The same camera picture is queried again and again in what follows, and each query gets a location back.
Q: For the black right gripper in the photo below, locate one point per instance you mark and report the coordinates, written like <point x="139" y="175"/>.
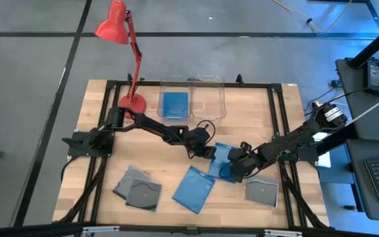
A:
<point x="243" y="161"/>

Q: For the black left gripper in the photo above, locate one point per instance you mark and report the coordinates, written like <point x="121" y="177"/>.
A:
<point x="197" y="138"/>

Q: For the blue jewel case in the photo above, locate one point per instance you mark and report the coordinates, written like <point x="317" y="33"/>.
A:
<point x="192" y="191"/>
<point x="220" y="158"/>
<point x="175" y="105"/>

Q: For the grey jewel case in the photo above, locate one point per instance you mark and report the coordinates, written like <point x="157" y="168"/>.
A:
<point x="123" y="184"/>
<point x="262" y="192"/>
<point x="143" y="195"/>

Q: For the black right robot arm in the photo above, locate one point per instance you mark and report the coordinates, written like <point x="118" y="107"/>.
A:
<point x="291" y="141"/>

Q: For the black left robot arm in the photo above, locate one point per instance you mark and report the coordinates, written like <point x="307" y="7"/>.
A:
<point x="156" y="126"/>

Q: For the clear plastic bin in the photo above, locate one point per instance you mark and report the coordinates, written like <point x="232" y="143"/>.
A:
<point x="161" y="98"/>
<point x="209" y="105"/>

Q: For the black table clamp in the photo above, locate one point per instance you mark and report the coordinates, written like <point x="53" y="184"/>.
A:
<point x="239" y="79"/>
<point x="129" y="78"/>

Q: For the white paper sheet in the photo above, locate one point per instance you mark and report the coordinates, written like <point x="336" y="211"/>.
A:
<point x="324" y="159"/>

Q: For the yellow power plug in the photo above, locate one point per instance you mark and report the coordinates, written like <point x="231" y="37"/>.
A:
<point x="317" y="104"/>

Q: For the black diagonal rig pole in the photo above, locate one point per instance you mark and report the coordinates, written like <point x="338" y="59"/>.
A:
<point x="373" y="46"/>
<point x="336" y="141"/>

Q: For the red desk lamp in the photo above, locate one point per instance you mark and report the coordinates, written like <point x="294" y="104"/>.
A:
<point x="132" y="100"/>

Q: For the dark grey side desk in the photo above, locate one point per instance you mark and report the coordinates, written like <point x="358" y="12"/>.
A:
<point x="360" y="154"/>
<point x="373" y="121"/>

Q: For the black power adapter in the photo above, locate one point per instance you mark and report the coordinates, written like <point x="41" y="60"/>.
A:
<point x="375" y="77"/>

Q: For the black rig crossbar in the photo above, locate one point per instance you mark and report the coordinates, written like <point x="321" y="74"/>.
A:
<point x="28" y="230"/>

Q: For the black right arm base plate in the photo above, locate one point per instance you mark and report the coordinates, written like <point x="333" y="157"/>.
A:
<point x="309" y="155"/>

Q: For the black aluminium table frame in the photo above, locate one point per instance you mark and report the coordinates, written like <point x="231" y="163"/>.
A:
<point x="258" y="85"/>

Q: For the silver metal bracket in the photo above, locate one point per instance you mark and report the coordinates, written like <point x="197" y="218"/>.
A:
<point x="100" y="229"/>
<point x="283" y="233"/>

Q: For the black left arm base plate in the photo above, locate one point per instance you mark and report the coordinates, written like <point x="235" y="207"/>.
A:
<point x="74" y="149"/>

